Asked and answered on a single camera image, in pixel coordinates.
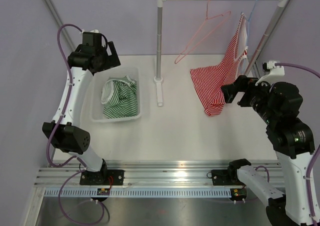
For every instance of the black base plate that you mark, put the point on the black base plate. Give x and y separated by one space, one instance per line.
221 177
110 176

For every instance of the clear plastic basket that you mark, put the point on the clear plastic basket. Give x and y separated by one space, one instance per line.
99 79

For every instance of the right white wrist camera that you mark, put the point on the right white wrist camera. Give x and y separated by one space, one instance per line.
273 72

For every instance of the white slotted cable duct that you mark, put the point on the white slotted cable duct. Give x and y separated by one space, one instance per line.
140 192

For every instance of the blue wire hanger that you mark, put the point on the blue wire hanger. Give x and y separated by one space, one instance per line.
248 22

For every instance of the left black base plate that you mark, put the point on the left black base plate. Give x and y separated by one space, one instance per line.
110 176

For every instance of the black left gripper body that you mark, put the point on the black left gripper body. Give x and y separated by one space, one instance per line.
110 61

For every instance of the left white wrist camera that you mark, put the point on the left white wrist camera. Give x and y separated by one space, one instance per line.
96 31

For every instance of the grey clothes rack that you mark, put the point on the grey clothes rack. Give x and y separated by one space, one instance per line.
158 80

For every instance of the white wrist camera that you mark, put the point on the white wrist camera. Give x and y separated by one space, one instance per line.
273 72
96 31

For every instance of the green striped tank top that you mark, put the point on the green striped tank top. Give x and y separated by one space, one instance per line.
119 98

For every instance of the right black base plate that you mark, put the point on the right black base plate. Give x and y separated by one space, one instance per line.
221 177

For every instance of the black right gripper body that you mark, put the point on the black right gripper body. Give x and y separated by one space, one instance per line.
252 93

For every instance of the red striped tank top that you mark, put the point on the red striped tank top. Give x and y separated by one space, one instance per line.
207 81

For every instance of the aluminium mounting rail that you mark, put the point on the aluminium mounting rail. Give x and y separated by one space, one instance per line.
143 173

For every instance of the pink wire hanger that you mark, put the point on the pink wire hanger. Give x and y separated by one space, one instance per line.
210 24

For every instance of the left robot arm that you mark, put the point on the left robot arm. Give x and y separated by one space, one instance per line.
95 54

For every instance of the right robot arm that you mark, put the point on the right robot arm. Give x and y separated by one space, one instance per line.
278 106

